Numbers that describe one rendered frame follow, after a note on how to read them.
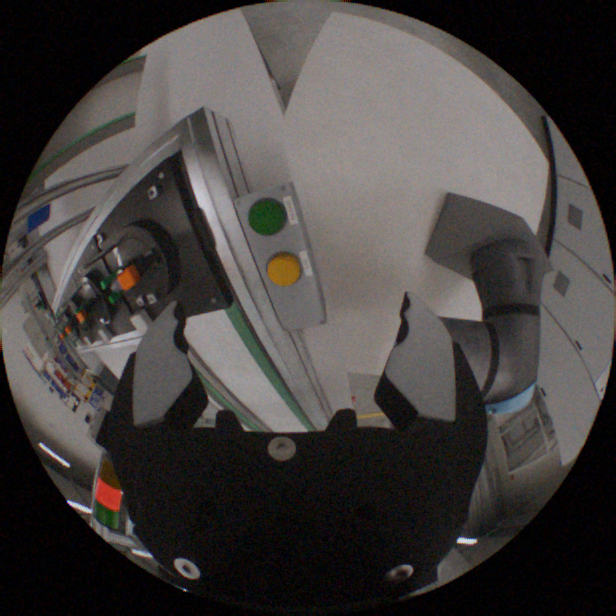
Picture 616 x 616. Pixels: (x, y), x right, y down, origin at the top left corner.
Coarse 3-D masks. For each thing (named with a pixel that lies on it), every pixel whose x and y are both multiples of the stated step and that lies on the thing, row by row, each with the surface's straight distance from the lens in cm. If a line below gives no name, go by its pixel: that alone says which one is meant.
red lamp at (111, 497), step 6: (102, 486) 44; (108, 486) 43; (96, 492) 46; (102, 492) 44; (108, 492) 44; (114, 492) 44; (120, 492) 45; (102, 498) 45; (108, 498) 44; (114, 498) 44; (120, 498) 46; (108, 504) 45; (114, 504) 45
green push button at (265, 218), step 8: (256, 208) 23; (264, 208) 23; (272, 208) 23; (280, 208) 23; (256, 216) 23; (264, 216) 23; (272, 216) 23; (280, 216) 23; (256, 224) 23; (264, 224) 23; (272, 224) 23; (280, 224) 23; (256, 232) 24; (264, 232) 23; (272, 232) 23
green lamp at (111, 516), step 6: (96, 498) 46; (96, 504) 47; (102, 504) 45; (96, 510) 47; (102, 510) 46; (108, 510) 45; (114, 510) 46; (96, 516) 48; (102, 516) 46; (108, 516) 46; (114, 516) 46; (102, 522) 47; (108, 522) 47; (114, 522) 47
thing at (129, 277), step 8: (136, 264) 25; (144, 264) 27; (152, 264) 29; (128, 272) 23; (136, 272) 24; (120, 280) 24; (128, 280) 23; (136, 280) 23; (120, 288) 26; (128, 288) 23
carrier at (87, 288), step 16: (96, 240) 48; (80, 256) 58; (96, 272) 52; (80, 288) 59; (96, 288) 51; (64, 304) 57; (96, 304) 56; (112, 304) 52; (128, 304) 48; (112, 320) 58; (128, 320) 51; (112, 336) 66
